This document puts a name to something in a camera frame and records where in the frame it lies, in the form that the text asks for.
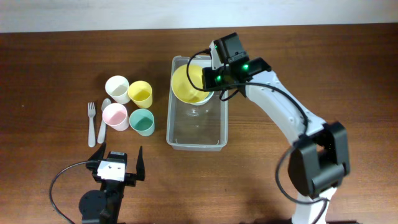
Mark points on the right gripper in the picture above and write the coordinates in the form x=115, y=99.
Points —
x=208, y=83

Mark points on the yellow plastic bowl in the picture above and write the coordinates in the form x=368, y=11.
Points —
x=183, y=89

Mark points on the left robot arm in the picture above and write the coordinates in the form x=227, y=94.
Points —
x=103, y=205

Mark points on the grey plastic spoon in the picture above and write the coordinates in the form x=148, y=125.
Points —
x=102, y=128

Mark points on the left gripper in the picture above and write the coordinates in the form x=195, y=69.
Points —
x=131, y=178

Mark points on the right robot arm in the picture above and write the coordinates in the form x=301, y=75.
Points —
x=318, y=154

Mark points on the grey plastic fork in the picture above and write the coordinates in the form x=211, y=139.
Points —
x=91, y=130

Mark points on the pink plastic cup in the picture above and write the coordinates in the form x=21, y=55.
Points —
x=116, y=116

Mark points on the green plastic cup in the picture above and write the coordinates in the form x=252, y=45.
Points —
x=143, y=122

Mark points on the white plastic cup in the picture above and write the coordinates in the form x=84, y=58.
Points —
x=116, y=87

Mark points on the yellow plastic cup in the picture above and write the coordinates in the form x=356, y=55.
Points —
x=140, y=92

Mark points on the clear plastic container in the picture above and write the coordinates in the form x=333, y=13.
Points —
x=197, y=128

